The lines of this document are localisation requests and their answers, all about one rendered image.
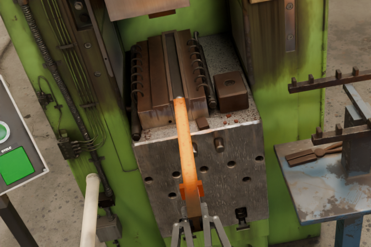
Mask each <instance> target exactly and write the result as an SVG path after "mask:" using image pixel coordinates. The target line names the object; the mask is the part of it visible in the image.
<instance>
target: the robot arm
mask: <svg viewBox="0 0 371 247"><path fill-rule="evenodd" d="M198 194H199V190H198ZM199 201H200V195H199ZM200 208H201V212H202V217H200V218H199V221H200V225H202V224H203V231H204V244H205V247H213V245H212V238H211V226H212V227H214V228H215V231H216V233H217V235H218V238H219V240H220V242H221V245H222V247H231V245H230V242H229V240H228V238H227V236H226V233H225V231H224V229H223V226H222V224H221V222H220V219H219V217H218V216H213V217H211V216H209V214H208V207H207V204H206V203H205V202H204V203H201V201H200ZM181 211H182V221H181V222H180V223H175V224H174V225H173V231H172V240H171V247H180V246H181V235H182V232H183V231H184V233H185V239H186V243H187V247H194V242H193V237H192V232H191V228H190V227H192V226H194V225H193V221H192V219H188V215H187V206H183V207H182V208H181Z"/></svg>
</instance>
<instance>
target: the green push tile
mask: <svg viewBox="0 0 371 247"><path fill-rule="evenodd" d="M34 172H35V170H34V168H33V166H32V164H31V162H30V160H29V158H28V156H27V154H26V152H25V150H24V148H23V146H20V147H18V148H16V149H14V150H12V151H10V152H7V153H5V154H3V155H0V173H1V175H2V177H3V179H4V181H5V183H6V184H7V185H9V184H11V183H13V182H15V181H17V180H20V179H22V178H24V177H26V176H28V175H30V174H32V173H34Z"/></svg>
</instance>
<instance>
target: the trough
mask: <svg viewBox="0 0 371 247"><path fill-rule="evenodd" d="M165 41H166V49H167V58H168V66H169V74H170V79H171V87H172V95H173V99H176V97H177V96H182V97H183V98H184V99H185V95H184V89H183V83H182V76H181V70H180V66H179V59H178V53H177V47H176V41H175V37H174V33H169V34H165Z"/></svg>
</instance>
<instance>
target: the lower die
mask: <svg viewBox="0 0 371 247"><path fill-rule="evenodd" d="M169 33H174V37H175V41H176V47H177V53H178V59H179V66H180V70H181V76H182V83H183V89H184V95H185V105H186V109H187V116H188V121H190V120H195V119H197V118H200V117H203V116H205V117H209V113H208V106H207V102H206V96H205V91H204V87H203V86H201V87H199V89H198V91H196V88H197V86H198V85H200V84H202V83H203V82H202V78H201V77H199V78H198V79H197V82H194V80H195V78H196V77H197V76H199V75H200V70H199V69H197V70H196V71H195V74H193V70H194V69H195V68H197V67H199V66H198V61H196V62H194V63H193V66H191V63H192V61H194V60H197V57H196V54H194V55H192V58H191V59H190V58H189V56H190V54H191V53H193V52H195V49H194V47H192V48H191V49H190V52H188V49H189V47H190V46H192V45H194V44H193V40H192V41H190V42H189V45H187V41H188V40H189V39H192V35H191V32H190V29H186V30H180V31H177V30H170V31H164V32H162V35H157V36H152V37H148V40H145V41H139V42H136V44H137V45H140V46H141V48H142V50H141V51H140V48H139V47H138V46H137V47H136V50H137V51H139V52H141V54H142V58H141V57H140V54H139V53H136V58H139V59H141V60H142V64H143V65H141V63H140V61H139V60H136V64H137V65H139V66H141V67H142V70H143V71H142V72H141V69H140V68H139V67H137V73H140V74H141V75H142V76H143V80H141V77H140V76H139V75H137V81H140V82H141V83H142V84H143V86H144V87H143V88H142V87H141V84H140V83H137V89H139V90H141V91H142V92H143V94H144V96H143V97H142V95H141V93H140V92H137V113H138V116H139V119H140V122H141V126H142V129H143V130H144V129H148V128H154V127H159V126H165V125H170V124H174V123H176V116H175V110H174V101H173V95H172V87H171V79H170V74H169V66H168V58H167V49H166V41H165V34H169ZM169 120H171V121H172V122H171V123H169Z"/></svg>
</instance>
